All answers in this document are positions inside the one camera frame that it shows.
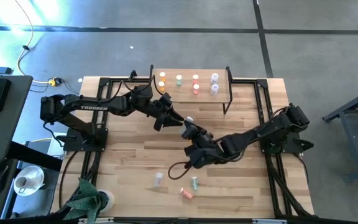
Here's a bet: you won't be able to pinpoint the white box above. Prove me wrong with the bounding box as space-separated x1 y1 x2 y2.
47 132 67 158

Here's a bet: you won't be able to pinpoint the green leafy plant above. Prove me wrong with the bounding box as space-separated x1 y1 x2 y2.
62 177 110 222

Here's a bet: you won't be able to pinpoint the white plant pot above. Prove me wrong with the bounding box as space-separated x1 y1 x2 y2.
96 189 116 213

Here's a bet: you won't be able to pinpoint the yellow floor cable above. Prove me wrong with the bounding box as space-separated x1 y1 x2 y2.
13 0 51 85

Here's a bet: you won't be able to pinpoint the dark grey desk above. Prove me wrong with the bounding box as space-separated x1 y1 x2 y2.
0 74 34 220

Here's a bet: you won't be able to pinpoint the blue-grey metal table frame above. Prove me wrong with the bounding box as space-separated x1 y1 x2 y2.
321 84 358 184

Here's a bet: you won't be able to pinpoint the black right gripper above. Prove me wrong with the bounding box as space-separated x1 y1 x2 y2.
183 123 226 169

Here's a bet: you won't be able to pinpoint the white saucer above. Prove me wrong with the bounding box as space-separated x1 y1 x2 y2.
12 165 45 197

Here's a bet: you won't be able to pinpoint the silver metal bracket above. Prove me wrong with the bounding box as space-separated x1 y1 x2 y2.
252 218 288 224
78 217 114 224

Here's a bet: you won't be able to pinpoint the white cup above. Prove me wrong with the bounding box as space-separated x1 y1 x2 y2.
13 175 32 195

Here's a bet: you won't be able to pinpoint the black aluminium table frame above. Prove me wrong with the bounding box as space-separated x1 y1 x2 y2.
58 76 315 218

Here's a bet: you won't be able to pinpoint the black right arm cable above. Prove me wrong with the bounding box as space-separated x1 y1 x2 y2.
168 160 194 180

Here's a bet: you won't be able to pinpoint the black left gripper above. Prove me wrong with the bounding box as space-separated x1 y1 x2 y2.
141 88 185 131

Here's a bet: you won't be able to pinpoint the wooden shelf black metal legs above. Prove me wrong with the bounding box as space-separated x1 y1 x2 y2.
147 64 234 115

